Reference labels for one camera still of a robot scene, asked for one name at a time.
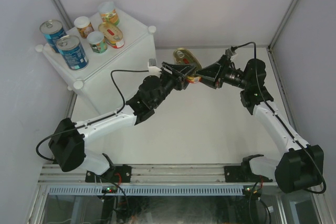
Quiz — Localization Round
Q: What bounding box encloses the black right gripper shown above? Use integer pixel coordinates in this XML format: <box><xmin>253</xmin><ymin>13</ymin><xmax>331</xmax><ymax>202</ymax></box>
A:
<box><xmin>195</xmin><ymin>55</ymin><xmax>250</xmax><ymax>90</ymax></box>

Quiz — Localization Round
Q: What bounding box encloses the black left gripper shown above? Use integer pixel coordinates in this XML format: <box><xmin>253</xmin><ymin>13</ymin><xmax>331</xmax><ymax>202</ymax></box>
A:
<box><xmin>152</xmin><ymin>62</ymin><xmax>196</xmax><ymax>108</ymax></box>

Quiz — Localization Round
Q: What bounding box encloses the red sardine tin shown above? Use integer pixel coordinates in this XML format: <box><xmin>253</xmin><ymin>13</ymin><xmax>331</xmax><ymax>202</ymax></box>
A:
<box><xmin>173</xmin><ymin>48</ymin><xmax>202</xmax><ymax>84</ymax></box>
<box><xmin>98</xmin><ymin>22</ymin><xmax>125</xmax><ymax>49</ymax></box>

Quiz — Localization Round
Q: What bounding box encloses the yellow can with plastic lid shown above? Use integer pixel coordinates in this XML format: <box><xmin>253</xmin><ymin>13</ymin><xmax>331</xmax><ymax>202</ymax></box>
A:
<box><xmin>87</xmin><ymin>31</ymin><xmax>107</xmax><ymax>54</ymax></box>

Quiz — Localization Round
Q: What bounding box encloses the green can with plastic lid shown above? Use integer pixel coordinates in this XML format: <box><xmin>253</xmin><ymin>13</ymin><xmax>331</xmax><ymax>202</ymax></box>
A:
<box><xmin>98</xmin><ymin>1</ymin><xmax>120</xmax><ymax>26</ymax></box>

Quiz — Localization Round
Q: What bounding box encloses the pink portrait labelled can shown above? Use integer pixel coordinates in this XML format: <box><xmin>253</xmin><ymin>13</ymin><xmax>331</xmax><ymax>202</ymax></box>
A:
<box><xmin>74</xmin><ymin>16</ymin><xmax>94</xmax><ymax>39</ymax></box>

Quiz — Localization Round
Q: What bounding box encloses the dark blue tall can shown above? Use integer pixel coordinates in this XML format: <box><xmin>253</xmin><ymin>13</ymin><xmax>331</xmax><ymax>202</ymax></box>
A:
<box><xmin>56</xmin><ymin>35</ymin><xmax>89</xmax><ymax>70</ymax></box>

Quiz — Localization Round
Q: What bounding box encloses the light blue labelled can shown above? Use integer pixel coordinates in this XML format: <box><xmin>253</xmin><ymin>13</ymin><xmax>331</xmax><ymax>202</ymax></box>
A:
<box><xmin>39</xmin><ymin>19</ymin><xmax>67</xmax><ymax>53</ymax></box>

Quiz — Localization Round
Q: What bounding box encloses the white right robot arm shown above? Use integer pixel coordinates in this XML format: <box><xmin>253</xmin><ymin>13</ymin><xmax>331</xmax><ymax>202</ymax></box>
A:
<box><xmin>196</xmin><ymin>55</ymin><xmax>327</xmax><ymax>194</ymax></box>

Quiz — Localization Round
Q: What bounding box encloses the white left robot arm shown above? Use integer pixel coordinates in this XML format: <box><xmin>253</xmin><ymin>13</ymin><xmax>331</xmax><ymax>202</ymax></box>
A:
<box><xmin>48</xmin><ymin>59</ymin><xmax>196</xmax><ymax>182</ymax></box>

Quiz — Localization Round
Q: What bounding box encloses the white plastic cube cabinet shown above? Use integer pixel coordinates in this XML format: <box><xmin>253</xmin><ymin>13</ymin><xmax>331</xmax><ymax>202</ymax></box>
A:
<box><xmin>42</xmin><ymin>9</ymin><xmax>156</xmax><ymax>114</ymax></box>

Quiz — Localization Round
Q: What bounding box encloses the right controller circuit board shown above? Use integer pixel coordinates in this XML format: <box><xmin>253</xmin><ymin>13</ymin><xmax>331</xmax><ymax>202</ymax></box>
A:
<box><xmin>243</xmin><ymin>186</ymin><xmax>260</xmax><ymax>195</ymax></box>

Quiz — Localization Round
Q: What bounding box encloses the controller circuit board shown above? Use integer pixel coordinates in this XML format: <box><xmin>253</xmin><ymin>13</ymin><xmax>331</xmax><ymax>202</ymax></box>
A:
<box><xmin>243</xmin><ymin>186</ymin><xmax>260</xmax><ymax>195</ymax></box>
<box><xmin>102</xmin><ymin>186</ymin><xmax>118</xmax><ymax>194</ymax></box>

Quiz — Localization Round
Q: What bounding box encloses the left controller circuit board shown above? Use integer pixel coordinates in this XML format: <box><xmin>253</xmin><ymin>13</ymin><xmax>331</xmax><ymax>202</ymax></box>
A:
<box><xmin>102</xmin><ymin>186</ymin><xmax>118</xmax><ymax>194</ymax></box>

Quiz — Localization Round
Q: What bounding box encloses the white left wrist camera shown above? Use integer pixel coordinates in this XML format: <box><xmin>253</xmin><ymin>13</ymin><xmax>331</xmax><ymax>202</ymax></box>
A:
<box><xmin>148</xmin><ymin>58</ymin><xmax>161</xmax><ymax>77</ymax></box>

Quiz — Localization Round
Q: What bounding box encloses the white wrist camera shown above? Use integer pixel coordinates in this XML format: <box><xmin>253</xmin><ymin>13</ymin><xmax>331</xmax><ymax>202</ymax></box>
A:
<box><xmin>148</xmin><ymin>58</ymin><xmax>161</xmax><ymax>77</ymax></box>
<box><xmin>225</xmin><ymin>47</ymin><xmax>237</xmax><ymax>60</ymax></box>

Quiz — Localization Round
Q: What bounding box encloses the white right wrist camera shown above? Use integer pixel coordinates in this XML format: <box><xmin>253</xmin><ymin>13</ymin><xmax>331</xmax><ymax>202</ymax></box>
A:
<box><xmin>225</xmin><ymin>47</ymin><xmax>237</xmax><ymax>60</ymax></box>

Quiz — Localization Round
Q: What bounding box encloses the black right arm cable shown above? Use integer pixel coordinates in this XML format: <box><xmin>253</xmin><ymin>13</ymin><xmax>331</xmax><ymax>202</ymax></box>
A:
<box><xmin>230</xmin><ymin>41</ymin><xmax>328</xmax><ymax>195</ymax></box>

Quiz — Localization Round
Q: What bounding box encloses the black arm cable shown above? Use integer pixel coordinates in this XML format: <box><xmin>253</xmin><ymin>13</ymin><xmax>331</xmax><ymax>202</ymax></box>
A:
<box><xmin>35</xmin><ymin>69</ymin><xmax>150</xmax><ymax>161</ymax></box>
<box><xmin>230</xmin><ymin>41</ymin><xmax>328</xmax><ymax>195</ymax></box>

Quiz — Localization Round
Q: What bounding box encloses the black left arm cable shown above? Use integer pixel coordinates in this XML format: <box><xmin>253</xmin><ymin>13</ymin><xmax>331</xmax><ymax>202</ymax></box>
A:
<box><xmin>35</xmin><ymin>69</ymin><xmax>150</xmax><ymax>161</ymax></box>

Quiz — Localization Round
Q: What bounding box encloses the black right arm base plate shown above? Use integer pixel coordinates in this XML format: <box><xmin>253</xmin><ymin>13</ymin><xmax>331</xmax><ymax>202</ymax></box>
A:
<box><xmin>224</xmin><ymin>165</ymin><xmax>253</xmax><ymax>183</ymax></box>

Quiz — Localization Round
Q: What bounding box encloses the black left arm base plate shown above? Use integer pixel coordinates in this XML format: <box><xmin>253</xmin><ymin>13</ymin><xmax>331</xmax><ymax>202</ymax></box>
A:
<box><xmin>85</xmin><ymin>164</ymin><xmax>132</xmax><ymax>185</ymax></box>

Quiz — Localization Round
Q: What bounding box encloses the aluminium frame rail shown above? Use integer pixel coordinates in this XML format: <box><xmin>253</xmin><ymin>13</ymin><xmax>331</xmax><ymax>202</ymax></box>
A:
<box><xmin>38</xmin><ymin>163</ymin><xmax>296</xmax><ymax>186</ymax></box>

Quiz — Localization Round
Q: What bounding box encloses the slotted grey cable duct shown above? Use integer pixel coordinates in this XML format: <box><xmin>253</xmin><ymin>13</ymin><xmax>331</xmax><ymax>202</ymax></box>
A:
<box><xmin>48</xmin><ymin>185</ymin><xmax>244</xmax><ymax>196</ymax></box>

